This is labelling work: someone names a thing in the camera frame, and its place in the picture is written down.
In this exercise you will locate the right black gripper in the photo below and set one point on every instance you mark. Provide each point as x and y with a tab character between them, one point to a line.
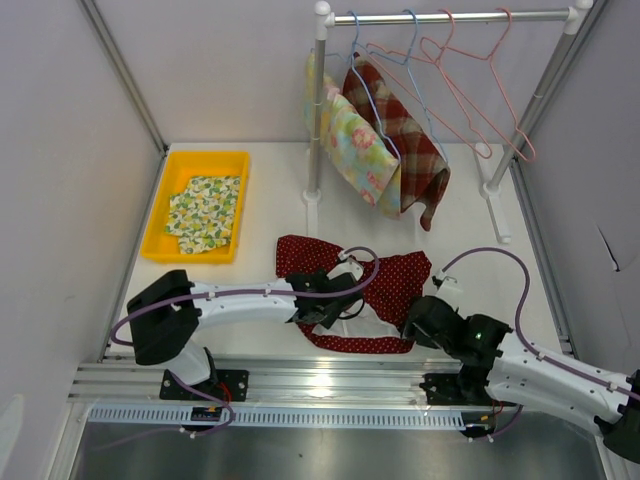
418	335

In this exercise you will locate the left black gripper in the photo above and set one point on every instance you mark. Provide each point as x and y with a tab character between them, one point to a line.
319	276

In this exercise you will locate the red polka dot skirt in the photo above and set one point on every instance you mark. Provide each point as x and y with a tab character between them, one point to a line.
376	328

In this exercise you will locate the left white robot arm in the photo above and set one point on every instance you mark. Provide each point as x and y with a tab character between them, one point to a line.
164	317

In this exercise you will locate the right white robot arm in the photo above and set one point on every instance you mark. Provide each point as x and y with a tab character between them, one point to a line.
497	366

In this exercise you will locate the red plaid skirt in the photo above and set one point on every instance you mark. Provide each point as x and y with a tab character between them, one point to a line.
424	173

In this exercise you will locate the pastel floral skirt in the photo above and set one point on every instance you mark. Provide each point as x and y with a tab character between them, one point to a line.
357	152

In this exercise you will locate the lemon print cloth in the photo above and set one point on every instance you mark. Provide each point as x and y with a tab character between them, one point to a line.
202	216

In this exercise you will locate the yellow plastic tray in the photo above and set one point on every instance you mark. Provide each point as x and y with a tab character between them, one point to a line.
180	167

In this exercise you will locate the metal clothes rack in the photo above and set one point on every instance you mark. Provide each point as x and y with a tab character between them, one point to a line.
573	18

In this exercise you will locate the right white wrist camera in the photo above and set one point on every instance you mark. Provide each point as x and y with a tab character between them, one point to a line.
448	289

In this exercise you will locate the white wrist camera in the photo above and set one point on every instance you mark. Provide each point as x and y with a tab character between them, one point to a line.
347	271
448	289

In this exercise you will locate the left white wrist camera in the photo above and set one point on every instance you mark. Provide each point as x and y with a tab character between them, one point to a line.
347	271

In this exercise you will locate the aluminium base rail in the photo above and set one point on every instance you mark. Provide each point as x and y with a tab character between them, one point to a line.
336	382

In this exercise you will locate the white slotted cable duct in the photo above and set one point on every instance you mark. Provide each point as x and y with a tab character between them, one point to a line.
246	416

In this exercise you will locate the blue wire hanger right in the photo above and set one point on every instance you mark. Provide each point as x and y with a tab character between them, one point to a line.
376	52

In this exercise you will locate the blue wire hanger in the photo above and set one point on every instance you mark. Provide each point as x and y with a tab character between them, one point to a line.
350	63
376	52

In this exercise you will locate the blue wire hanger left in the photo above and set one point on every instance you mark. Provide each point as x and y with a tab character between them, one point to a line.
350	63

